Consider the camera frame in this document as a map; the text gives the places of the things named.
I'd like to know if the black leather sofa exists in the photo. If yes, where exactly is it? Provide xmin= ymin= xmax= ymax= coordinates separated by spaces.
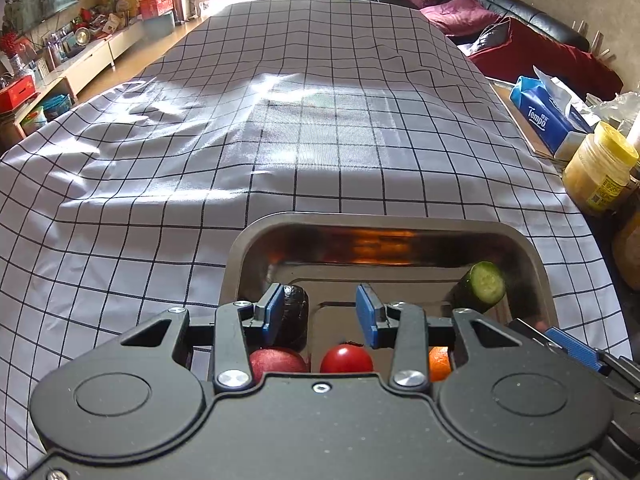
xmin=415 ymin=0 xmax=591 ymax=51

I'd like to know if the red apple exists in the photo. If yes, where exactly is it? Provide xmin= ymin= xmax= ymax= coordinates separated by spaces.
xmin=248 ymin=346 xmax=310 ymax=383

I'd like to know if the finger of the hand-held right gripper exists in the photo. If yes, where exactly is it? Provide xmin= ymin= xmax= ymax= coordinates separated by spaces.
xmin=510 ymin=317 xmax=640 ymax=403

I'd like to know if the white television cabinet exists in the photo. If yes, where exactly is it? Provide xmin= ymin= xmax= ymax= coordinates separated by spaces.
xmin=15 ymin=22 xmax=146 ymax=133

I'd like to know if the checkered tablecloth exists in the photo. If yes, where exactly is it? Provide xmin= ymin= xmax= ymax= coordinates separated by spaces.
xmin=0 ymin=0 xmax=633 ymax=480

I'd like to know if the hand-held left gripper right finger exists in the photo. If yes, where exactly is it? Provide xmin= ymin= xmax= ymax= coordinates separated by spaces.
xmin=355 ymin=282 xmax=538 ymax=392

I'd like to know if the yellow-lid jar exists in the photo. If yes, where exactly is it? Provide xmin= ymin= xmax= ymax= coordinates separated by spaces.
xmin=562 ymin=121 xmax=640 ymax=217

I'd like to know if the cucumber piece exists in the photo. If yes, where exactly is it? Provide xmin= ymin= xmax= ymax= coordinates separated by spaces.
xmin=452 ymin=261 xmax=507 ymax=313

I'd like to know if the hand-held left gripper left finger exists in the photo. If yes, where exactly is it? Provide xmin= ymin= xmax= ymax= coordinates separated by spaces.
xmin=120 ymin=282 xmax=286 ymax=395

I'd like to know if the wide magenta cushion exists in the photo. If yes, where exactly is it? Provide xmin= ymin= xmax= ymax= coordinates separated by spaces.
xmin=420 ymin=0 xmax=502 ymax=37

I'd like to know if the flat red box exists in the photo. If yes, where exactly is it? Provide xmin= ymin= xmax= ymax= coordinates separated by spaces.
xmin=0 ymin=77 xmax=38 ymax=113

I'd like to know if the clear plastic bag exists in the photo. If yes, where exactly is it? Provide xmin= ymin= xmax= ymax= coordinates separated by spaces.
xmin=582 ymin=91 xmax=640 ymax=131

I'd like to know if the metal tray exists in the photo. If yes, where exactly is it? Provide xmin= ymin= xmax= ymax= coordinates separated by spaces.
xmin=217 ymin=212 xmax=561 ymax=381

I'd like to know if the large orange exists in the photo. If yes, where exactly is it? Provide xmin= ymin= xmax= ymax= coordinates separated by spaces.
xmin=428 ymin=346 xmax=453 ymax=382

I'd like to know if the red gift box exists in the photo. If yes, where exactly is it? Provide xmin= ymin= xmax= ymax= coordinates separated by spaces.
xmin=139 ymin=0 xmax=173 ymax=20

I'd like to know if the red tomato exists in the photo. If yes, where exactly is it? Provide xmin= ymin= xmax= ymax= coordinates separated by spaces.
xmin=319 ymin=342 xmax=375 ymax=374

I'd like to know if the dark avocado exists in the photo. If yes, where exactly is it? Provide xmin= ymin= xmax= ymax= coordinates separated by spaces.
xmin=280 ymin=284 xmax=310 ymax=352

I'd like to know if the wooden tray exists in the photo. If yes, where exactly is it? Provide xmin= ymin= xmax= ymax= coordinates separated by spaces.
xmin=489 ymin=79 xmax=568 ymax=162

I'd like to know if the teal basket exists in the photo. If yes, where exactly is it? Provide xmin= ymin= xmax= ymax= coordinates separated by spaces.
xmin=40 ymin=94 xmax=73 ymax=121

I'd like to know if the blue tissue pack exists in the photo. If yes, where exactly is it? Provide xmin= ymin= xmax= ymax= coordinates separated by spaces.
xmin=510 ymin=66 xmax=601 ymax=156

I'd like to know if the large red cushion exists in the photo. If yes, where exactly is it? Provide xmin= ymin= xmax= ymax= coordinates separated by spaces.
xmin=467 ymin=17 xmax=623 ymax=101

